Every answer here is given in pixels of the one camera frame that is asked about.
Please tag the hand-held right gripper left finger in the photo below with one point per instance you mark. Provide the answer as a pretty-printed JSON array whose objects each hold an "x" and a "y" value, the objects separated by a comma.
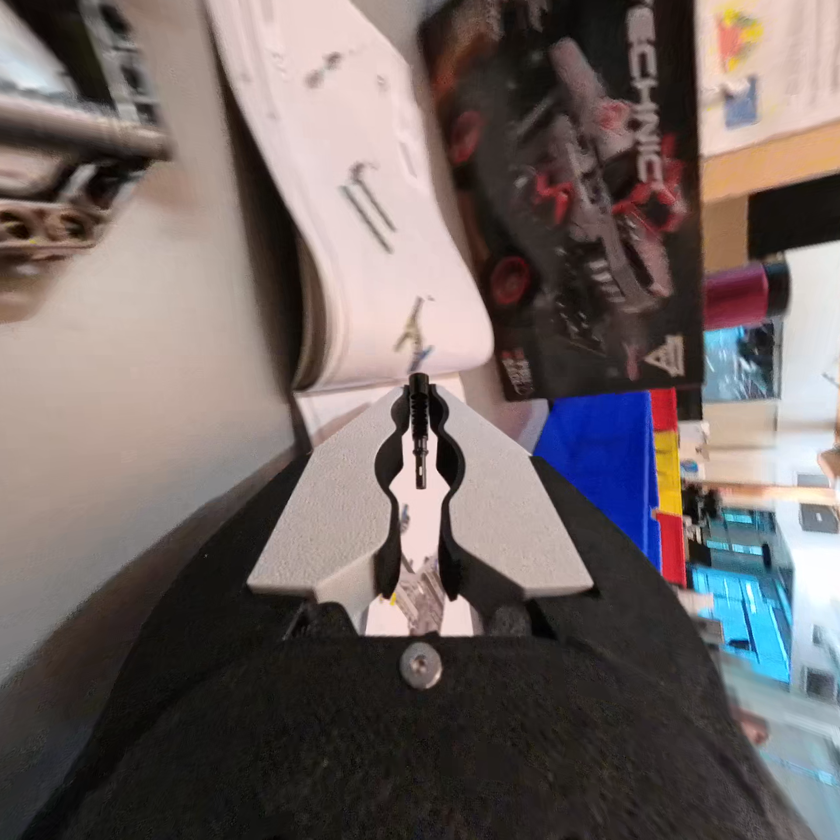
[{"x": 328, "y": 518}]

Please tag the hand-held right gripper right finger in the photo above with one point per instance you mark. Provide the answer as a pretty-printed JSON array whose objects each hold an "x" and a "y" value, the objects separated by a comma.
[{"x": 518, "y": 518}]

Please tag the black toy axle pin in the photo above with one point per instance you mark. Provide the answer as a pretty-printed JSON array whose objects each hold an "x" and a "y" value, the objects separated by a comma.
[{"x": 418, "y": 426}]

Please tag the nested blue storage bins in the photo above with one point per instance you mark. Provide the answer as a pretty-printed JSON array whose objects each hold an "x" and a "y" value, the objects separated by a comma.
[{"x": 597, "y": 459}]

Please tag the red storage bin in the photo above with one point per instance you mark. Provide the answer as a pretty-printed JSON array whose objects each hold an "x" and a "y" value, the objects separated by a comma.
[
  {"x": 670, "y": 548},
  {"x": 663, "y": 408}
]

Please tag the yellow storage bin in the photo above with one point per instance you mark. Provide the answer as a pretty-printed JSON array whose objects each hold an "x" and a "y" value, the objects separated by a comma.
[{"x": 668, "y": 472}]

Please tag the maroon bottle with black lid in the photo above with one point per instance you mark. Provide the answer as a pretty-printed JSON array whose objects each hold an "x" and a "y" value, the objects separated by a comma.
[{"x": 741, "y": 295}]

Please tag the black toy car set box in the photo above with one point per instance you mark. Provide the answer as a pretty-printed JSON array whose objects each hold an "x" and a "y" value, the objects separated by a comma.
[{"x": 571, "y": 197}]

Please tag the open instruction booklet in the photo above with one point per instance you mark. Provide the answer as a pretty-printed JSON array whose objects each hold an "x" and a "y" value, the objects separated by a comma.
[{"x": 367, "y": 164}]

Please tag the partly built toy chassis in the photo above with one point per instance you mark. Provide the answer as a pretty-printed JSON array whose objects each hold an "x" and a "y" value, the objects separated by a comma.
[{"x": 65, "y": 164}]

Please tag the instruction poster on wooden board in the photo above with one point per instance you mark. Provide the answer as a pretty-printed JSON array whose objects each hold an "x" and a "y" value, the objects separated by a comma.
[{"x": 768, "y": 65}]

